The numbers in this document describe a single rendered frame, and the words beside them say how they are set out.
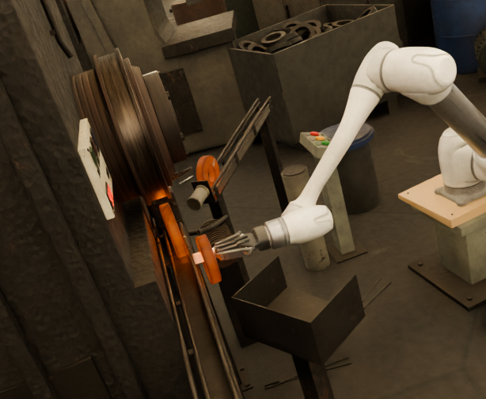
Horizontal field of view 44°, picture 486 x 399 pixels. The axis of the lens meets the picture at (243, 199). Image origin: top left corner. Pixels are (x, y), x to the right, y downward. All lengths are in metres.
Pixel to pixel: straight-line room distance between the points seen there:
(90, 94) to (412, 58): 0.93
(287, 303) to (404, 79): 0.74
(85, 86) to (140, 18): 2.79
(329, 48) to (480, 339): 2.34
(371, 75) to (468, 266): 0.98
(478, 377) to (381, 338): 0.40
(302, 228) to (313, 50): 2.36
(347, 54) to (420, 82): 2.39
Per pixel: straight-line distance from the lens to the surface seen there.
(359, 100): 1.94
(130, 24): 4.49
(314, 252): 2.83
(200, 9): 6.59
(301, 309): 1.68
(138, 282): 1.51
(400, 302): 2.61
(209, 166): 2.39
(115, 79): 1.66
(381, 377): 2.30
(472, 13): 4.94
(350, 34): 4.21
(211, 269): 1.78
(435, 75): 1.83
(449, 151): 2.39
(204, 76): 4.50
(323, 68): 4.10
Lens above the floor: 1.61
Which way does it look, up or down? 25 degrees down
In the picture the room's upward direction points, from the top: 17 degrees counter-clockwise
